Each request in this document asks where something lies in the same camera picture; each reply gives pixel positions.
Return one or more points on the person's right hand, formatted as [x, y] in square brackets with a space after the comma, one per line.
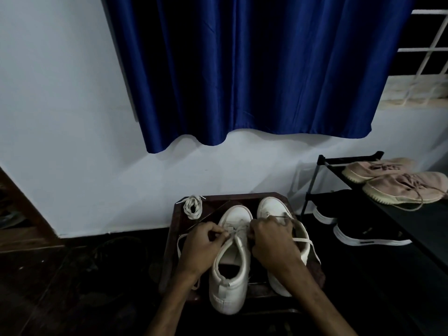
[273, 244]

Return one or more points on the person's left hand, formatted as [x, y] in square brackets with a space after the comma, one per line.
[199, 251]

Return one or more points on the white shoelace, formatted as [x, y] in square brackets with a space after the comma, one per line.
[193, 206]
[304, 241]

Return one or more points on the person's left forearm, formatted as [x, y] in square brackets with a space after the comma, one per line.
[168, 307]

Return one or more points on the person's right forearm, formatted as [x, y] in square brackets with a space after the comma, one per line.
[318, 304]

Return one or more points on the dark brown plastic stool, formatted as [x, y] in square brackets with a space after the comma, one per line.
[206, 209]

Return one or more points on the black sneaker white sole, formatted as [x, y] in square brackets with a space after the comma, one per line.
[367, 239]
[323, 217]

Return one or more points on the pink sneaker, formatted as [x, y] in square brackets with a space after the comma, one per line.
[395, 190]
[367, 169]

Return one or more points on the black shoe rack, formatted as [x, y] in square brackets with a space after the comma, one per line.
[420, 227]

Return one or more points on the blue curtain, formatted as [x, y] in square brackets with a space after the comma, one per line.
[262, 62]

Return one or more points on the grey slipper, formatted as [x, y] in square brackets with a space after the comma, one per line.
[12, 218]

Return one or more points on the white window grille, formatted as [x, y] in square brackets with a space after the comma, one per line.
[416, 90]

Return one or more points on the brown wooden door frame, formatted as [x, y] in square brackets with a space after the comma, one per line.
[28, 223]

